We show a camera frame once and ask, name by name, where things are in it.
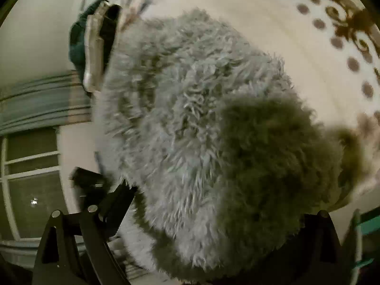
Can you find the white framed window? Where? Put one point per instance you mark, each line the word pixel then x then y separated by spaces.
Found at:
pixel 32 184

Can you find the dark green blanket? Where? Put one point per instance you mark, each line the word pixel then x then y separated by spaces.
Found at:
pixel 77 47

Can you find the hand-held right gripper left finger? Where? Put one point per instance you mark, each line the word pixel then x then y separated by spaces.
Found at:
pixel 118 204

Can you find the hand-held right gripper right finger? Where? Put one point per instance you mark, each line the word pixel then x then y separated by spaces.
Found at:
pixel 322 243

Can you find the grey fluffy blanket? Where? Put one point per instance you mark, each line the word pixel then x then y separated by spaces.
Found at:
pixel 193 109

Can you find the green striped curtain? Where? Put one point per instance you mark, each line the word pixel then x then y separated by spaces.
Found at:
pixel 35 107

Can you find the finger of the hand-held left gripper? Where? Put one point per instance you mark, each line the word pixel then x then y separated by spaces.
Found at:
pixel 86 181

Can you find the teal storage bin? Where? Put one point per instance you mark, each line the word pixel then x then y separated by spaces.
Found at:
pixel 369 222

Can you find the white folded pants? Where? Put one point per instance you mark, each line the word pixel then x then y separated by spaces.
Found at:
pixel 93 50

